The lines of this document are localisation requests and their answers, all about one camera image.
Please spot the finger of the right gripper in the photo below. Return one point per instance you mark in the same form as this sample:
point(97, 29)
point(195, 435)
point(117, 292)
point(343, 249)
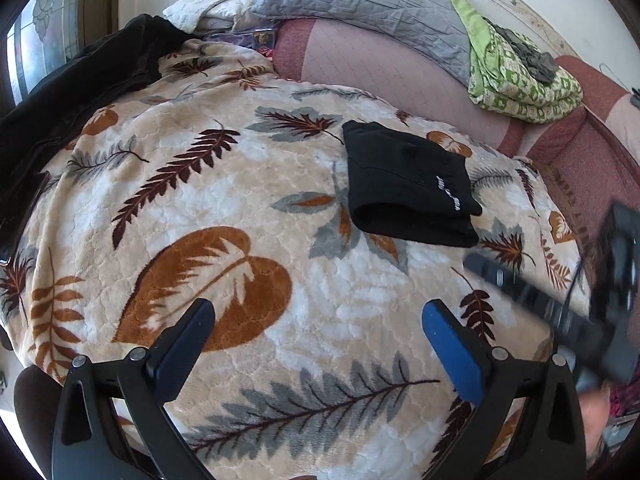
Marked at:
point(520, 289)

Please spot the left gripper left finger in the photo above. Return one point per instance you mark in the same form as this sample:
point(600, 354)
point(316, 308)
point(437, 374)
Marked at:
point(111, 421)

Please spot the window with brown frame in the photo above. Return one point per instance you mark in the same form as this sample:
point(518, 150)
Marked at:
point(42, 35)

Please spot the black cloth pile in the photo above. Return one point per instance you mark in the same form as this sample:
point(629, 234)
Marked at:
point(58, 108)

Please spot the green patterned pillow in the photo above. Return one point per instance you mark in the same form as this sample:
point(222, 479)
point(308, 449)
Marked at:
point(500, 83)

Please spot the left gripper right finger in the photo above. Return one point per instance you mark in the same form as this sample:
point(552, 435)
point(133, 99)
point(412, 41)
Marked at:
point(526, 421)

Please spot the right hand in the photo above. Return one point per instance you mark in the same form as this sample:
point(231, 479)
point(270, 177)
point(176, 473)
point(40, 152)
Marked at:
point(595, 408)

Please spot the leaf pattern fleece blanket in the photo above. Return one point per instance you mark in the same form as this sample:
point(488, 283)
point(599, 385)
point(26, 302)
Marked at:
point(226, 182)

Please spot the pink quilted mattress cover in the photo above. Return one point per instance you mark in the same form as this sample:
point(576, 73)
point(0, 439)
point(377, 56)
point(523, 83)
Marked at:
point(587, 160)

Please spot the grey quilted pillow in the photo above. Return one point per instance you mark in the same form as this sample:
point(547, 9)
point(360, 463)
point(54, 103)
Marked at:
point(431, 27)

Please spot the white cloth by pillow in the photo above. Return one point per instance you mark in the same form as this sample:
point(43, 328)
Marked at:
point(200, 17)

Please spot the black pants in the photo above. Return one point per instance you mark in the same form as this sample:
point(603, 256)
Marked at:
point(402, 186)

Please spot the dark grey folded cloth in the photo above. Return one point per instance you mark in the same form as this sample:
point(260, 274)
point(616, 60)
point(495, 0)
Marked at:
point(540, 65)

